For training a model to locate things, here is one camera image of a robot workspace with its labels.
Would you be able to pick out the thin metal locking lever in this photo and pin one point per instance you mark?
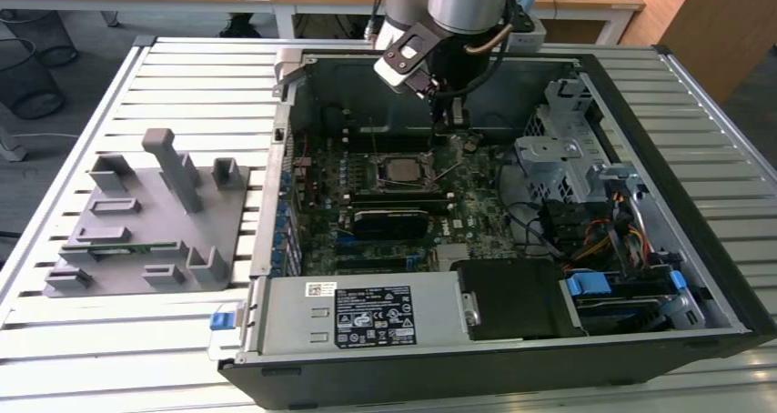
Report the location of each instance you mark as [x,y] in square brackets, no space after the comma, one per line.
[377,142]

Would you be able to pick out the silver square CPU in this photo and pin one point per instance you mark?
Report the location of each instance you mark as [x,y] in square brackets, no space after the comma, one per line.
[406,169]

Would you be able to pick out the CPU socket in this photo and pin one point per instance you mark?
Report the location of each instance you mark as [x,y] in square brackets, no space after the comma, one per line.
[382,183]

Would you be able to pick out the RAM slot with white clips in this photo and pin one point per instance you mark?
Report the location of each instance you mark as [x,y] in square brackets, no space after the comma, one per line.
[394,197]
[394,139]
[394,131]
[394,207]

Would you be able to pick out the round coin battery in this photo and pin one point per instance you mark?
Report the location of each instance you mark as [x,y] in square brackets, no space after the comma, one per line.
[469,147]

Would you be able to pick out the silver metal drive cage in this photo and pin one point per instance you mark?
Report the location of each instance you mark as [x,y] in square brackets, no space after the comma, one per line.
[546,151]

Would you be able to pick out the green motherboard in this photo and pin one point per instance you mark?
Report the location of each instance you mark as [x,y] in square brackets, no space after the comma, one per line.
[479,213]

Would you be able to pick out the black graphics card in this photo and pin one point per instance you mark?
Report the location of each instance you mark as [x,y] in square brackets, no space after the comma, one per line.
[389,226]

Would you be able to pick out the small silver heatsink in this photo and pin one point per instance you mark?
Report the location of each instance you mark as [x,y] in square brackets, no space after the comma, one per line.
[451,254]

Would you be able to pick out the blue expansion slot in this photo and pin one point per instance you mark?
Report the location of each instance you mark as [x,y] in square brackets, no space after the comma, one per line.
[343,237]

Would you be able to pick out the wooden cabinet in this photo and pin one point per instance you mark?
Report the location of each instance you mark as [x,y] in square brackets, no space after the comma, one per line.
[716,22]

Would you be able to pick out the black expansion slot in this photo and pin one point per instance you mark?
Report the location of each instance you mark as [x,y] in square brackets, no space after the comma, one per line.
[370,264]

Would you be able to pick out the grey plastic parts rack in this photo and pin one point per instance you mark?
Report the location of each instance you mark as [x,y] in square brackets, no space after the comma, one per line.
[227,231]

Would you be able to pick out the hard disk in blue carrier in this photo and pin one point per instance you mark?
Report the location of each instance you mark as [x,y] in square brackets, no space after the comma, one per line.
[589,285]

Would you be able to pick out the blue plastic clip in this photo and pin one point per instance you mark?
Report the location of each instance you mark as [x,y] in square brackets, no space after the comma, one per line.
[678,283]

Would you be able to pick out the silver power supply with label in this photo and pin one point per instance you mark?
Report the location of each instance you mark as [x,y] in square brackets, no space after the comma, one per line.
[284,313]

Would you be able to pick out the green RAM stick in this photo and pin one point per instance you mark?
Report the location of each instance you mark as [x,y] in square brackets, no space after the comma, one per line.
[140,248]

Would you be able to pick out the black mesh waste bin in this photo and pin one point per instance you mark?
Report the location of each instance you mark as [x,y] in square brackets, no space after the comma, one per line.
[31,90]
[58,35]

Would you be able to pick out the blue case latch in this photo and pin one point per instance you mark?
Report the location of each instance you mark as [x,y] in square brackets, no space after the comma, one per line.
[222,322]

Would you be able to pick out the black open PC case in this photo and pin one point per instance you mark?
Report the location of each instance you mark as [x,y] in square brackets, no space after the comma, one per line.
[425,381]

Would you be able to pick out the white desk foot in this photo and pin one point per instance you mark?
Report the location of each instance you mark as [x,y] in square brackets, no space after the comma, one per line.
[12,149]

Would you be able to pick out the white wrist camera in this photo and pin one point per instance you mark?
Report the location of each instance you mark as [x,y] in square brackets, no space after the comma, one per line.
[394,74]

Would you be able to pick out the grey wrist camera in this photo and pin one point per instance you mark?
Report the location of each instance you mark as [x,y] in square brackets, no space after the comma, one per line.
[526,37]

